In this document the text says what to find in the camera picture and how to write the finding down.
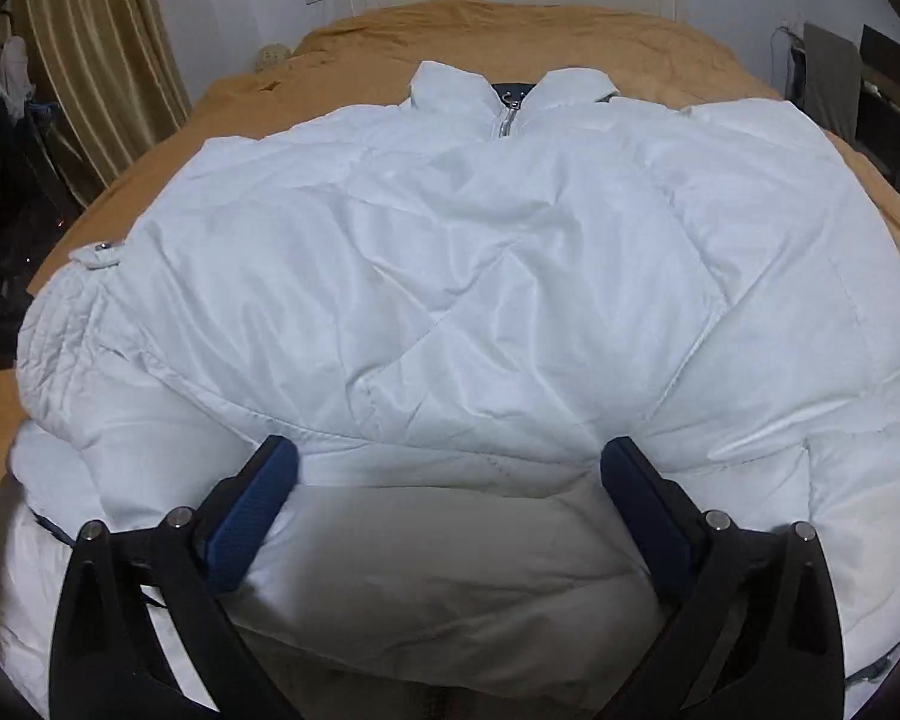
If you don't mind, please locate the grey cloth on chair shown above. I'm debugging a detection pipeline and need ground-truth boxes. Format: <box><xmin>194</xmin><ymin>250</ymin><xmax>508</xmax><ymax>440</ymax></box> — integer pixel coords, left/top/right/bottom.
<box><xmin>799</xmin><ymin>22</ymin><xmax>863</xmax><ymax>143</ymax></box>

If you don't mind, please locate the white down jacket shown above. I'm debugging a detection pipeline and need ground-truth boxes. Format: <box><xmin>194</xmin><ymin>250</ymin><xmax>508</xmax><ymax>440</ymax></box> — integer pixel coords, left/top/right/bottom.
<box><xmin>0</xmin><ymin>64</ymin><xmax>900</xmax><ymax>720</ymax></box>

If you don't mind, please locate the beige striped curtain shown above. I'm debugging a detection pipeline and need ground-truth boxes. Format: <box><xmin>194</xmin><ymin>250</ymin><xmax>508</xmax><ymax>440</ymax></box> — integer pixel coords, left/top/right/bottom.
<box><xmin>11</xmin><ymin>0</ymin><xmax>192</xmax><ymax>203</ymax></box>

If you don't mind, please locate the orange bed cover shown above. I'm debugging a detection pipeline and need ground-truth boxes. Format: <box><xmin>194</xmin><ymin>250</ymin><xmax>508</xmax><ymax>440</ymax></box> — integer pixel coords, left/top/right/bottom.
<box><xmin>0</xmin><ymin>0</ymin><xmax>900</xmax><ymax>541</ymax></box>

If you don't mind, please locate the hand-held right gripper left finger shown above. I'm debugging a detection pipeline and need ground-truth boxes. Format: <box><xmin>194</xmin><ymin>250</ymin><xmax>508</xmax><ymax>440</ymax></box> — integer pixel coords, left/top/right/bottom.
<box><xmin>49</xmin><ymin>435</ymin><xmax>305</xmax><ymax>720</ymax></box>

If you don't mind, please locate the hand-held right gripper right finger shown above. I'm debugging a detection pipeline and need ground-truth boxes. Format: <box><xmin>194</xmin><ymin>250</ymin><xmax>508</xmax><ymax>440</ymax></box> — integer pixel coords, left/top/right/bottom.
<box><xmin>598</xmin><ymin>436</ymin><xmax>847</xmax><ymax>720</ymax></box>

